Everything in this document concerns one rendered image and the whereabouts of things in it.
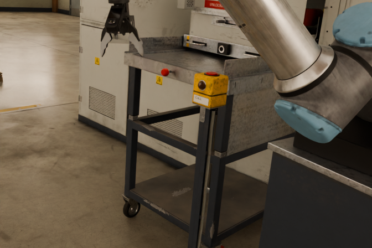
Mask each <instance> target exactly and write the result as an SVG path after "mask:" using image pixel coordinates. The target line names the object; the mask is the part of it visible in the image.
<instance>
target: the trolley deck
mask: <svg viewBox="0 0 372 248"><path fill-rule="evenodd" d="M230 59H238V58H234V57H230V56H226V55H221V54H216V53H211V52H208V51H203V50H190V51H174V52H166V53H151V54H144V56H143V57H141V56H140V55H139V54H136V55H133V54H129V53H128V51H124V65H128V66H131V67H134V68H138V69H141V70H144V71H148V72H150V73H154V74H158V75H162V74H161V70H162V69H164V68H167V69H168V70H169V71H170V70H171V71H172V72H171V73H169V74H168V76H165V77H168V78H171V79H174V80H178V81H182V82H185V83H188V84H191V85H194V75H195V74H196V73H205V72H209V71H211V72H216V73H218V74H222V75H223V74H224V65H225V60H230ZM274 78H275V74H274V73H273V72H269V73H262V74H255V75H248V76H241V77H234V78H229V81H228V90H227V95H235V94H240V93H244V92H249V91H255V90H260V89H265V88H269V87H273V81H274Z"/></svg>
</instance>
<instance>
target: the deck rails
mask: <svg viewBox="0 0 372 248"><path fill-rule="evenodd" d="M140 39H141V41H142V42H143V44H142V46H143V52H144V54H151V53H166V52H174V51H190V50H198V49H193V48H189V47H186V46H183V40H184V36H176V37H147V38H140ZM128 53H129V54H133V55H136V54H139V53H138V51H137V49H136V48H135V46H134V44H131V42H130V41H129V51H128ZM228 63H231V66H230V67H227V64H228ZM269 72H273V71H272V70H271V69H270V67H269V66H268V65H267V64H266V62H265V61H264V60H263V58H262V57H261V56H257V57H252V58H241V59H230V60H225V65H224V75H226V76H228V77H229V78H236V77H241V76H248V75H255V74H262V73H269Z"/></svg>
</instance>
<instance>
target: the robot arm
mask: <svg viewBox="0 0 372 248"><path fill-rule="evenodd" d="M218 1H219V2H220V4H221V5H222V6H223V7H224V9H225V10H226V11H227V13H228V14H229V16H230V17H231V18H232V19H233V21H234V22H235V23H236V24H237V26H238V27H239V28H240V30H241V31H242V32H243V33H244V35H245V36H246V37H247V39H248V40H249V41H250V43H251V44H252V45H253V47H254V48H255V49H256V50H257V52H258V53H259V54H260V56H261V57H262V58H263V60H264V61H265V62H266V64H267V65H268V66H269V67H270V69H271V70H272V71H273V73H274V74H275V78H274V81H273V87H274V89H275V90H276V91H277V92H278V94H279V95H280V98H279V99H278V100H276V103H275V104H274V107H275V110H276V112H277V113H278V115H279V116H280V117H281V118H282V119H283V120H284V121H285V122H286V123H287V124H288V125H289V126H291V127H292V128H293V129H294V130H296V131H297V132H299V133H300V134H302V135H303V136H305V137H307V138H309V139H310V140H313V141H315V142H318V143H328V142H330V141H331V140H332V139H333V138H334V137H335V136H336V135H337V134H339V133H341V132H342V130H343V129H344V127H345V126H346V125H347V124H348V123H349V122H350V121H351V120H352V119H353V118H354V117H355V116H356V115H357V116H358V117H360V118H361V119H363V120H366V121H368V122H372V2H364V3H359V4H356V5H354V6H351V7H349V8H347V9H346V10H344V11H343V12H342V14H339V15H338V16H337V17H336V19H335V21H334V23H333V30H332V33H333V36H334V38H335V40H334V42H333V43H332V44H331V45H330V46H328V45H319V44H317V43H316V41H315V40H314V39H313V37H312V36H311V34H310V33H309V31H308V30H307V28H306V27H305V26H304V24H303V23H302V21H301V20H300V18H299V17H298V15H297V14H296V12H295V11H294V10H293V8H292V7H291V5H290V4H289V3H288V1H287V0H218ZM129 2H130V0H108V3H111V4H114V6H111V8H110V11H109V14H108V16H107V19H106V23H105V27H104V29H103V30H102V34H101V45H100V53H101V57H103V55H104V54H105V50H106V48H107V47H108V43H109V42H110V41H111V40H112V35H111V34H112V33H113V34H114V35H117V34H122V35H125V33H129V36H128V39H129V41H130V42H132V43H133V44H134V46H135V48H136V49H137V51H138V53H139V55H140V56H141V57H143V56H144V52H143V46H142V44H143V42H142V41H141V39H140V38H139V36H138V31H137V29H136V28H135V19H134V16H133V15H130V14H129V6H128V3H129ZM131 21H132V24H131Z"/></svg>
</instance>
